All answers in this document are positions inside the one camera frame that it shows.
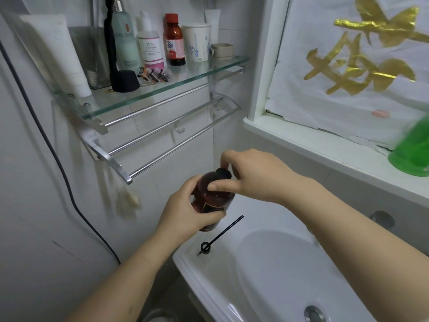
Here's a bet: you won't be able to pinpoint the large white tube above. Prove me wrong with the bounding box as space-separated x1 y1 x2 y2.
19 14 93 97

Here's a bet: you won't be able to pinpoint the black reed sticks with ring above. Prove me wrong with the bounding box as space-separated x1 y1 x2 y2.
198 215 245 256

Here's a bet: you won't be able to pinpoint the beige ceramic cup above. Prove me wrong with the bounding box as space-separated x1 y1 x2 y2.
210 43 234 59

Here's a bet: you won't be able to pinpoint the green plastic bottle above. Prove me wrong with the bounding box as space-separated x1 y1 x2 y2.
388 114 429 177

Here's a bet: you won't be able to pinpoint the white ceramic sink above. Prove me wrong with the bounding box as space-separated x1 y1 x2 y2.
172 194 429 322

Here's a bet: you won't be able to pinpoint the metal towel rack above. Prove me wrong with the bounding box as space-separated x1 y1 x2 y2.
54 65 245 185

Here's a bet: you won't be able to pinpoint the chrome sink drain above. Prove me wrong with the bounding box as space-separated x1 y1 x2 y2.
304 305 326 322

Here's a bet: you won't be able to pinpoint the clear glass cup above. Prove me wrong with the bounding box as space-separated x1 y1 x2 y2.
69 26 112 90

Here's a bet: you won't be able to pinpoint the black cable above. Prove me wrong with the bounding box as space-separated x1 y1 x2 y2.
0 40 121 265

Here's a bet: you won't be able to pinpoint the person's right hand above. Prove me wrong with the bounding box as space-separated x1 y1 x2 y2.
208 149 303 205

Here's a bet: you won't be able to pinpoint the dark brown glass bottle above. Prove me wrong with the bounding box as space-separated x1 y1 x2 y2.
190 170 236 232

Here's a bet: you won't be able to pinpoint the pale green bottle silver cap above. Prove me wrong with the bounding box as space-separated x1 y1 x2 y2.
111 0 140 73

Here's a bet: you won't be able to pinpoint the white bottle pink label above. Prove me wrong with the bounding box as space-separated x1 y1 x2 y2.
138 11 165 71

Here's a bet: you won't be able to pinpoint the small white tube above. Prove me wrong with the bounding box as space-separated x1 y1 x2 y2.
204 9 221 44

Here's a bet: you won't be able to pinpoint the person's left forearm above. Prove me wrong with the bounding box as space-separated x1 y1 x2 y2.
63 228 181 322

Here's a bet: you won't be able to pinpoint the beige hanging sponge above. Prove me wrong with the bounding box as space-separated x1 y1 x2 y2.
116 182 140 218

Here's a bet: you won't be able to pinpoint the brown bottle red cap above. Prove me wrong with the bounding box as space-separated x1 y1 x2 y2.
163 13 186 66

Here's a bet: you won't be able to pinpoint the glass wall shelf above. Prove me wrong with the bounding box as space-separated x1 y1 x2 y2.
0 6 250 122

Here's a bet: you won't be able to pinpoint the person's left hand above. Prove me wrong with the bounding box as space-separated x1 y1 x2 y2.
155 175 227 247

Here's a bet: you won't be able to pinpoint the white paper cup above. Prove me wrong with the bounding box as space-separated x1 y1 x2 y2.
182 23 212 63

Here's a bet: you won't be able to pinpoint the black brush with round base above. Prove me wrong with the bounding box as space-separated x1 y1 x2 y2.
104 0 141 93

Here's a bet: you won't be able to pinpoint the white cloth with gold print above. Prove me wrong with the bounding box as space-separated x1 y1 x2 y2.
265 0 429 150

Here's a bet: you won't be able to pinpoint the person's right forearm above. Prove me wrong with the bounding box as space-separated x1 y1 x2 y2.
278 178 429 322

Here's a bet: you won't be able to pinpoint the white window frame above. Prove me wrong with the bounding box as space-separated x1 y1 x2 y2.
243 0 429 209

